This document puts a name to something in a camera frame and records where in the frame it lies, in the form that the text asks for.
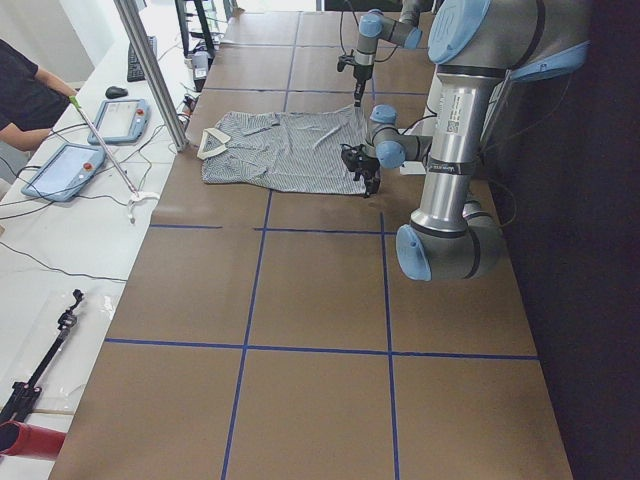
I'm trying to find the far blue teach pendant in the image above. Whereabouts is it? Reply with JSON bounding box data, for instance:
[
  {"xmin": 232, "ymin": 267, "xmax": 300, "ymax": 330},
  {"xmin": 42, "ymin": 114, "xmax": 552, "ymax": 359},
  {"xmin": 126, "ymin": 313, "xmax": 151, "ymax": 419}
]
[{"xmin": 93, "ymin": 99, "xmax": 150, "ymax": 145}]

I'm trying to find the red cylinder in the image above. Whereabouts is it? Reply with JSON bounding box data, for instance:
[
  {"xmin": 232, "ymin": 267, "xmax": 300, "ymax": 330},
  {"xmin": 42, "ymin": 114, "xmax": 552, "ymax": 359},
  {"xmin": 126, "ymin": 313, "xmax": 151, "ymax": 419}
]
[{"xmin": 1, "ymin": 421, "xmax": 66, "ymax": 460}]

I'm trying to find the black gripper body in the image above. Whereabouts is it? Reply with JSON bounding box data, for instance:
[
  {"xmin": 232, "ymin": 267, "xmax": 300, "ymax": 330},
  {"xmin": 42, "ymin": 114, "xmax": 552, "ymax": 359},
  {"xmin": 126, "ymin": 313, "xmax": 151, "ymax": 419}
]
[
  {"xmin": 340, "ymin": 144, "xmax": 381, "ymax": 196},
  {"xmin": 337, "ymin": 50, "xmax": 373, "ymax": 107}
]

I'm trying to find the blue teach pendant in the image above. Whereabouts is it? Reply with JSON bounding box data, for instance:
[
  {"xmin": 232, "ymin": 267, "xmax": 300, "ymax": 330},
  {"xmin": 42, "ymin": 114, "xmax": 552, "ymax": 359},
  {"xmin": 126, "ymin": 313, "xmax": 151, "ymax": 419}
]
[
  {"xmin": 21, "ymin": 143, "xmax": 105, "ymax": 202},
  {"xmin": 93, "ymin": 99, "xmax": 150, "ymax": 145}
]

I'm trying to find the near blue teach pendant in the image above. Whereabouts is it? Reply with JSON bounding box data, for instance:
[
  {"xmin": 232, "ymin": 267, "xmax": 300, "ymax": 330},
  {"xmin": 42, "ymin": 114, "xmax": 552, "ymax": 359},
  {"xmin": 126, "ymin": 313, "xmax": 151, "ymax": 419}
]
[{"xmin": 21, "ymin": 143, "xmax": 105, "ymax": 202}]

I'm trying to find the black computer mouse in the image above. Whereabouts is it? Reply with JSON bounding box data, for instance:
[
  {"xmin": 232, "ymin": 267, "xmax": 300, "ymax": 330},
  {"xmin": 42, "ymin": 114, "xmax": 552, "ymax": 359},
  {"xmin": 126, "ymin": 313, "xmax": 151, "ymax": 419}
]
[{"xmin": 105, "ymin": 86, "xmax": 128, "ymax": 99}]

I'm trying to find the grey aluminium frame post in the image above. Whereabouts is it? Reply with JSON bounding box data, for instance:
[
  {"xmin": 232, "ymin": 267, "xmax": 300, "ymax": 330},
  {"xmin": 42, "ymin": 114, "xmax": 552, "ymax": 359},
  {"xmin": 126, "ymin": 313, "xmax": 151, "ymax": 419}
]
[{"xmin": 114, "ymin": 0, "xmax": 188, "ymax": 152}]

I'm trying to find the black keyboard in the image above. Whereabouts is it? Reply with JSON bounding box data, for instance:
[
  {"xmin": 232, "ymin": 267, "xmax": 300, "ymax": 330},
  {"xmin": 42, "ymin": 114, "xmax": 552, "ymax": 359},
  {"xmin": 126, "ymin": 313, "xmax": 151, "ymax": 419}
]
[{"xmin": 126, "ymin": 36, "xmax": 157, "ymax": 82}]

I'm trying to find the navy white striped polo shirt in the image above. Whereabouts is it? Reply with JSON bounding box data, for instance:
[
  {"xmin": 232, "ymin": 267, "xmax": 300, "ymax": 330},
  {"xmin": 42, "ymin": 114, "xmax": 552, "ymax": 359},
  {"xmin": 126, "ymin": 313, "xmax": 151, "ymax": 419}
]
[{"xmin": 201, "ymin": 105, "xmax": 366, "ymax": 195}]

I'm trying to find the black tripod tool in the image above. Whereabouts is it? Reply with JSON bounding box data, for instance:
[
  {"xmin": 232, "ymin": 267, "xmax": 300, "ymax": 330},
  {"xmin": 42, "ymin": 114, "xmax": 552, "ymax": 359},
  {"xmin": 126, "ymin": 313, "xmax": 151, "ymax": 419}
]
[{"xmin": 1, "ymin": 289, "xmax": 84, "ymax": 424}]

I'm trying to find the long metal reach stick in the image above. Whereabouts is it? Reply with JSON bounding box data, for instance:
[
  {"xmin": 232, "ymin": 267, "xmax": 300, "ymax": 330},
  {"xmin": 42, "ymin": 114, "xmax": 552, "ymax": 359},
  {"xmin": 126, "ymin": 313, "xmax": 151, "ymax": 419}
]
[{"xmin": 69, "ymin": 95, "xmax": 160, "ymax": 224}]

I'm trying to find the person in black shirt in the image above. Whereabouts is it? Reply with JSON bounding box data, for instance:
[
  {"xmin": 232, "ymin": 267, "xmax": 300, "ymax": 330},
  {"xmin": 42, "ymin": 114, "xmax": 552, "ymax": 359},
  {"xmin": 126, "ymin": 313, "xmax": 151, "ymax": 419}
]
[{"xmin": 1, "ymin": 40, "xmax": 76, "ymax": 152}]

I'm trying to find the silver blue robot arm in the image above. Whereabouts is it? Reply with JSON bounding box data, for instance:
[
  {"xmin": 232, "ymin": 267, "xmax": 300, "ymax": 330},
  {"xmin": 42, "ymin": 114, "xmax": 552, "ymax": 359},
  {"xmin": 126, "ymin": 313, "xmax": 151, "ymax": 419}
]
[
  {"xmin": 337, "ymin": 1, "xmax": 435, "ymax": 107},
  {"xmin": 341, "ymin": 1, "xmax": 592, "ymax": 281}
]

